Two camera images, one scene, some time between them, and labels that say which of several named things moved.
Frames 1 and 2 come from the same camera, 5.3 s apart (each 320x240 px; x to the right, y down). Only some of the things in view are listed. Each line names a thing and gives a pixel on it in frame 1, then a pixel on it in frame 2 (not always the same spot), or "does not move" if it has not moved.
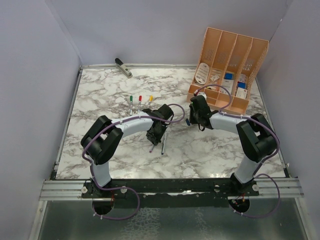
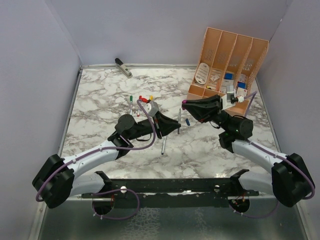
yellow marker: [150, 151] -> [179, 119]
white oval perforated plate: [202, 73] does not move
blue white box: [229, 76] does not move
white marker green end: [131, 105] does not move
